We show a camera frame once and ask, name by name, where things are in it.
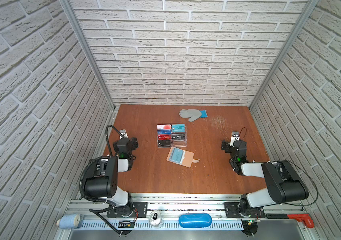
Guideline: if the clear acrylic card display stand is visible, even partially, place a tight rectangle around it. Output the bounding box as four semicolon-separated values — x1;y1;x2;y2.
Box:
156;124;187;148

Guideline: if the beige leather card holder wallet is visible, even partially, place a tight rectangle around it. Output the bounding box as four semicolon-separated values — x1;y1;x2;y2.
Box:
166;147;200;168

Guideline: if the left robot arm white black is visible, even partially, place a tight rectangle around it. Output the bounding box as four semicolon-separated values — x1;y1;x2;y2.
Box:
79;138;138;211

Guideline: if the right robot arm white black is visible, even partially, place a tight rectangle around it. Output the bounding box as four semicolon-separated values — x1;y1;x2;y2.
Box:
221;140;309;214

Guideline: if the red gold VIP card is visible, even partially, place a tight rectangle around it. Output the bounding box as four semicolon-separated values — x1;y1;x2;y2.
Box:
157;135;172;140

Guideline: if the blue VIP card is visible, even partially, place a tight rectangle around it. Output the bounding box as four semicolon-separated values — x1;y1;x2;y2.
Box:
157;130;172;135

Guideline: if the dark black card lower left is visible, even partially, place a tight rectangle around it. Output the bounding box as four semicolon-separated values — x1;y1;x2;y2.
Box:
157;140;172;148

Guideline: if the white red april card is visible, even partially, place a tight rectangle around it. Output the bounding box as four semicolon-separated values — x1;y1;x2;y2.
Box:
157;125;172;130

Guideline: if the black VIP card in stand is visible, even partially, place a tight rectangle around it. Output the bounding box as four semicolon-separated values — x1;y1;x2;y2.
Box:
172;135;186;141

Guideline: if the teal VIP card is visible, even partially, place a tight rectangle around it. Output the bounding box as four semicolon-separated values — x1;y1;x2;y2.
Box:
172;124;186;133

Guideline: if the grey blue work glove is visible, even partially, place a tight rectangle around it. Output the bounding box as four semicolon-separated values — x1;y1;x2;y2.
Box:
179;109;208;122

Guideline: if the silver can top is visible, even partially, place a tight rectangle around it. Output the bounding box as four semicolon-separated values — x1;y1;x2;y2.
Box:
149;211;162;228

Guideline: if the blue oval case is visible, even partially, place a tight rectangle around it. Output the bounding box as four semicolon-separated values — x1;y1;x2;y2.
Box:
179;213;212;229

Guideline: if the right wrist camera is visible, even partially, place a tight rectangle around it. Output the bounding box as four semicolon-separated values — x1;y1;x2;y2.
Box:
230;131;240;147

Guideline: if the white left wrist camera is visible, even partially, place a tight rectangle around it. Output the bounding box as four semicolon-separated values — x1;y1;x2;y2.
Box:
119;130;128;139

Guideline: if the black corrugated cable left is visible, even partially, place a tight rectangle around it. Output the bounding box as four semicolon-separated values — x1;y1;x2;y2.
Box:
78;124;126;203

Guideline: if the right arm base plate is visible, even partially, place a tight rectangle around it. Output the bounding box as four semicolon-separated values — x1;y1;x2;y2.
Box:
224;202;266;219

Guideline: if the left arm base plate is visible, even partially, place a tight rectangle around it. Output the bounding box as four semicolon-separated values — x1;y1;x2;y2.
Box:
106;202;148;218

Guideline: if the red black handled tool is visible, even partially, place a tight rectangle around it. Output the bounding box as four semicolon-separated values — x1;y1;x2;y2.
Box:
266;214;315;229

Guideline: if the aluminium frame rail left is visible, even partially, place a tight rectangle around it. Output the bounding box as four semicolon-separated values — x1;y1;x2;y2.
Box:
60;0;116;111

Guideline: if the aluminium frame rail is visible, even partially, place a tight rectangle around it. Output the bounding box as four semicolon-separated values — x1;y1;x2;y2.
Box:
249;0;319;111
60;0;116;111

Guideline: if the aluminium frame rail right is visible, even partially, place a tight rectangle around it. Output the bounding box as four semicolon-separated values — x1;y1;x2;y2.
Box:
249;0;319;111

